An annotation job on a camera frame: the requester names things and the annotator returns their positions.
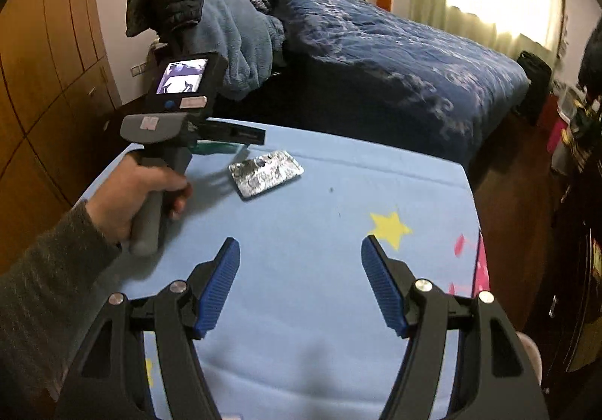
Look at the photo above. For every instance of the hanging dark coat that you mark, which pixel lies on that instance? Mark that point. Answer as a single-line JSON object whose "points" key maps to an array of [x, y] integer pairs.
{"points": [[591, 57]]}

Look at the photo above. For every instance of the black suitcase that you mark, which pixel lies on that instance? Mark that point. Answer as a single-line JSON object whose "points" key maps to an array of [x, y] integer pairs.
{"points": [[534, 86]]}

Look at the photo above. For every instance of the plastic storage boxes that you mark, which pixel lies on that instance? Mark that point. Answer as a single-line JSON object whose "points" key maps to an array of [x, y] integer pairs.
{"points": [[566, 128]]}

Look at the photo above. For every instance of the person's left hand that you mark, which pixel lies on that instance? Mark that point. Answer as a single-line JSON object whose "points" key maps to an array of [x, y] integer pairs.
{"points": [[124, 196]]}

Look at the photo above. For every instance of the green and white packet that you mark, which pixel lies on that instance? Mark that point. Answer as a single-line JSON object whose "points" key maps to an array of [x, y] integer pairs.
{"points": [[218, 148]]}

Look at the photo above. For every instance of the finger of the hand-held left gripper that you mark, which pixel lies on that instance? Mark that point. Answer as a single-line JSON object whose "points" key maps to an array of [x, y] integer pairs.
{"points": [[235, 132]]}

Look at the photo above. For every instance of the dark cabinet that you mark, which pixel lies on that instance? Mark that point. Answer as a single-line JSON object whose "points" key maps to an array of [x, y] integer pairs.
{"points": [[578, 283]]}

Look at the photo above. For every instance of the dark quilted jacket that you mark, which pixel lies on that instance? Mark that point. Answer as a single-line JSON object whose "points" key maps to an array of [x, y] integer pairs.
{"points": [[183, 1]]}

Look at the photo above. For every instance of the silver blister pack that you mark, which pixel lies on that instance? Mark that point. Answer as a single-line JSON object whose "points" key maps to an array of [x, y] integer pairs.
{"points": [[265, 173]]}

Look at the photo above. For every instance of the wooden wardrobe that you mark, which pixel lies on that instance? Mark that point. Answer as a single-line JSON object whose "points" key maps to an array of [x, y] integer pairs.
{"points": [[42, 72]]}

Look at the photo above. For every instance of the wall socket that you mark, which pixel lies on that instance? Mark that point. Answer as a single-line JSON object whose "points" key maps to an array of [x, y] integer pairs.
{"points": [[138, 70]]}

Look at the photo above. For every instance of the blue fleece blanket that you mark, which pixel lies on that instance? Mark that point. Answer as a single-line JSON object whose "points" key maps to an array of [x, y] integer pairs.
{"points": [[240, 43]]}

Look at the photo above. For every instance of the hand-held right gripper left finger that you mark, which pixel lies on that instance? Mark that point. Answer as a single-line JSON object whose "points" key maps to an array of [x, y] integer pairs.
{"points": [[218, 288]]}

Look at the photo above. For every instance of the light blue star tablecloth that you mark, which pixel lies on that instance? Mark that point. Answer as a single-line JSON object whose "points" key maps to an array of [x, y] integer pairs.
{"points": [[305, 222]]}

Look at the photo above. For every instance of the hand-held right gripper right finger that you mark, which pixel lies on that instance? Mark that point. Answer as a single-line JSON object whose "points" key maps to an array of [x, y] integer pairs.
{"points": [[381, 288]]}

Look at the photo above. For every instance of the bed with blue duvet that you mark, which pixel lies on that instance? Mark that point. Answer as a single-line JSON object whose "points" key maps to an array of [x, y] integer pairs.
{"points": [[399, 72]]}

